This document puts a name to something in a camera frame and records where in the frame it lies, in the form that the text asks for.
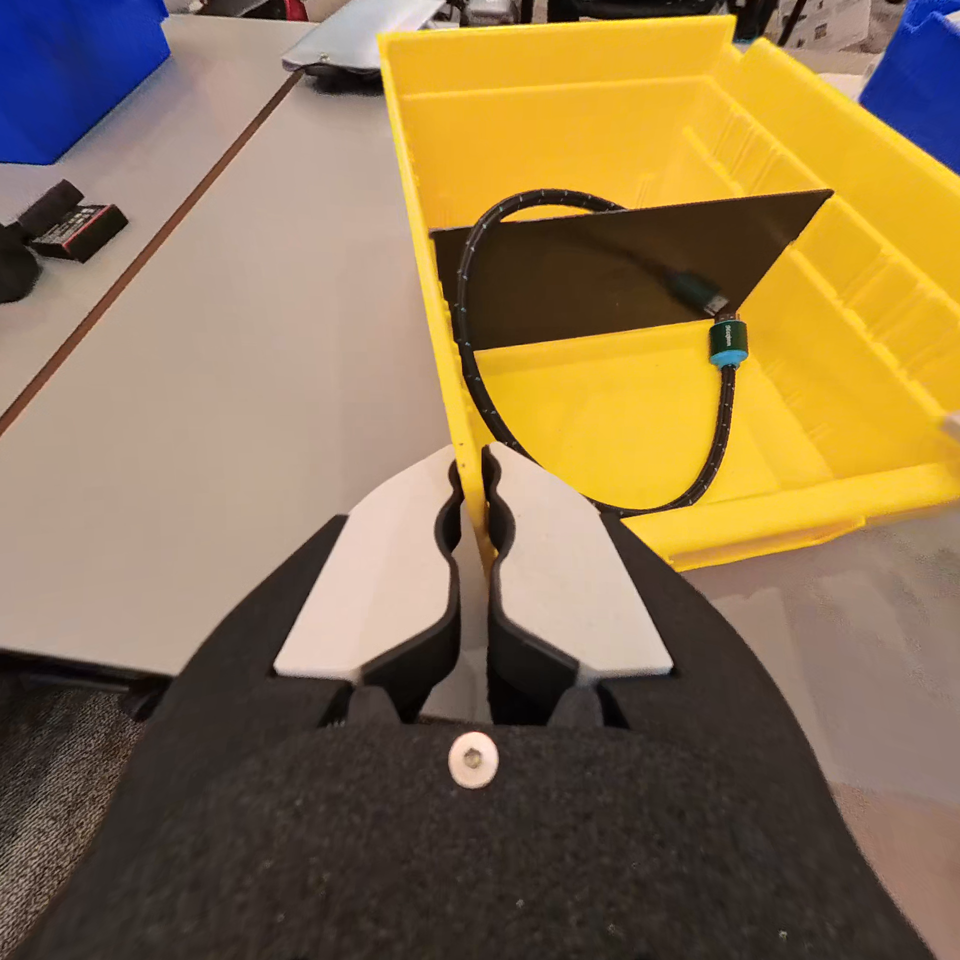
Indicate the black divider of yellow bin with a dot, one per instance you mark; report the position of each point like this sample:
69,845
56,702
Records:
562,285

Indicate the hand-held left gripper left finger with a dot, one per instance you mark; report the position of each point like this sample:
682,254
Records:
360,592

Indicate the yellow plastic bin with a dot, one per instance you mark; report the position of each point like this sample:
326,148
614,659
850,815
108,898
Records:
637,420

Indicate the blue plastic bin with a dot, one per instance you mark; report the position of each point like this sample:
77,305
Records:
75,75
922,82

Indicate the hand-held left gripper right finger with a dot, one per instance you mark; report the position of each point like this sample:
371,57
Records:
577,592

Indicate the black red battery pack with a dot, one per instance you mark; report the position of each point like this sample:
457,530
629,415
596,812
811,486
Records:
79,229

